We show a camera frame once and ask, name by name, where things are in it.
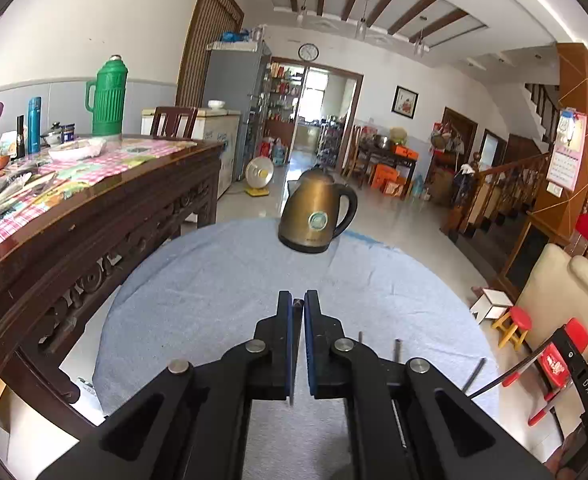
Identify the light blue table cloth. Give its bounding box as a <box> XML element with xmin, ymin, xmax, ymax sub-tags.
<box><xmin>92</xmin><ymin>217</ymin><xmax>501</xmax><ymax>480</ymax></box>

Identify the red plastic stool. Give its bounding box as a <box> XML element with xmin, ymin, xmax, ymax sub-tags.
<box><xmin>501</xmin><ymin>317</ymin><xmax>588</xmax><ymax>427</ymax></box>

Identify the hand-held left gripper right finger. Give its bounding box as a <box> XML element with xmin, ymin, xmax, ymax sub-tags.
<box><xmin>303</xmin><ymin>290</ymin><xmax>555</xmax><ymax>480</ymax></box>

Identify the grey plastic bag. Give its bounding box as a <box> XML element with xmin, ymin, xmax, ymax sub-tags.
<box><xmin>0</xmin><ymin>170</ymin><xmax>57</xmax><ymax>231</ymax></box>

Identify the pink checkered tablecloth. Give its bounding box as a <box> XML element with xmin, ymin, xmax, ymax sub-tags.
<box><xmin>0</xmin><ymin>137</ymin><xmax>197</xmax><ymax>266</ymax></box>

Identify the bronze electric kettle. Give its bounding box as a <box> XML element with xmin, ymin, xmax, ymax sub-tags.
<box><xmin>277</xmin><ymin>166</ymin><xmax>359</xmax><ymax>255</ymax></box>

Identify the round electric heater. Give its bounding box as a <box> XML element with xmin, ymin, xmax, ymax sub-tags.
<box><xmin>244</xmin><ymin>156</ymin><xmax>276</xmax><ymax>198</ymax></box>

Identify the brown slatted door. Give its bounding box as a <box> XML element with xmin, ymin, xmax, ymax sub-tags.
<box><xmin>176</xmin><ymin>0</ymin><xmax>245</xmax><ymax>108</ymax></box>

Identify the large orange carton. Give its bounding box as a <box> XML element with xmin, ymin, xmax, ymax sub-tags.
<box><xmin>369</xmin><ymin>162</ymin><xmax>405</xmax><ymax>196</ymax></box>

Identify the green thermos jug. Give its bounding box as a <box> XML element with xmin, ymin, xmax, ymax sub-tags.
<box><xmin>85</xmin><ymin>54</ymin><xmax>127</xmax><ymax>137</ymax></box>

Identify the white chest freezer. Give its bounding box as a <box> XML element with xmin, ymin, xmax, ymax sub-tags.
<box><xmin>141</xmin><ymin>107</ymin><xmax>241</xmax><ymax>200</ymax></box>

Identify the grey refrigerator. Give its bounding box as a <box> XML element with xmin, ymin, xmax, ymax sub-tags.
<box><xmin>201</xmin><ymin>42</ymin><xmax>272</xmax><ymax>186</ymax></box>

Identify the wall calendar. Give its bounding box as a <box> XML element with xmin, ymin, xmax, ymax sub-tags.
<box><xmin>545</xmin><ymin>107</ymin><xmax>588</xmax><ymax>192</ymax></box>

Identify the framed wall picture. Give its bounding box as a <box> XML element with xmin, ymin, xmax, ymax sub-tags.
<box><xmin>391</xmin><ymin>85</ymin><xmax>419</xmax><ymax>120</ymax></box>

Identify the white bowl with plastic wrap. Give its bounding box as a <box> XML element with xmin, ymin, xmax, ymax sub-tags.
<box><xmin>48</xmin><ymin>139</ymin><xmax>107</xmax><ymax>162</ymax></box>

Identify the dark wooden chair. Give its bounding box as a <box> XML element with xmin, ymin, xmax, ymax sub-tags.
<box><xmin>150</xmin><ymin>106</ymin><xmax>198</xmax><ymax>140</ymax></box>

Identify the dark wooden side table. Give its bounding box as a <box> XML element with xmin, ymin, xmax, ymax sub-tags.
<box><xmin>356</xmin><ymin>142</ymin><xmax>417</xmax><ymax>196</ymax></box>

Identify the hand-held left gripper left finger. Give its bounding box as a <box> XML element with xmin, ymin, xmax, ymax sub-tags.
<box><xmin>36</xmin><ymin>290</ymin><xmax>295</xmax><ymax>480</ymax></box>

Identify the small lidded pot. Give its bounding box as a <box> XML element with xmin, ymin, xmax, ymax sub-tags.
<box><xmin>41</xmin><ymin>121</ymin><xmax>65</xmax><ymax>148</ymax></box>

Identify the carved dark wooden table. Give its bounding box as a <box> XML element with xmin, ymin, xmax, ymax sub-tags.
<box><xmin>0</xmin><ymin>135</ymin><xmax>225</xmax><ymax>441</ymax></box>

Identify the yellow stool with red seat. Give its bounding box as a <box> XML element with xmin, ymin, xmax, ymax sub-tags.
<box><xmin>491</xmin><ymin>306</ymin><xmax>533</xmax><ymax>351</ymax></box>

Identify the cream padded chair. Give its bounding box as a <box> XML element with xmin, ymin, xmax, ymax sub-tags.
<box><xmin>511</xmin><ymin>243</ymin><xmax>588</xmax><ymax>456</ymax></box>

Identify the shelf with bottles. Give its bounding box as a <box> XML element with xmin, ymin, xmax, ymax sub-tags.
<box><xmin>266</xmin><ymin>62</ymin><xmax>305</xmax><ymax>121</ymax></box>

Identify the wooden stair railing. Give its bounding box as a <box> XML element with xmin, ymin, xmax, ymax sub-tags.
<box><xmin>444</xmin><ymin>152</ymin><xmax>550</xmax><ymax>241</ymax></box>

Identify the blue water bottle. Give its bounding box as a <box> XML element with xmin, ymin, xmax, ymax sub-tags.
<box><xmin>26</xmin><ymin>96</ymin><xmax>42</xmax><ymax>155</ymax></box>

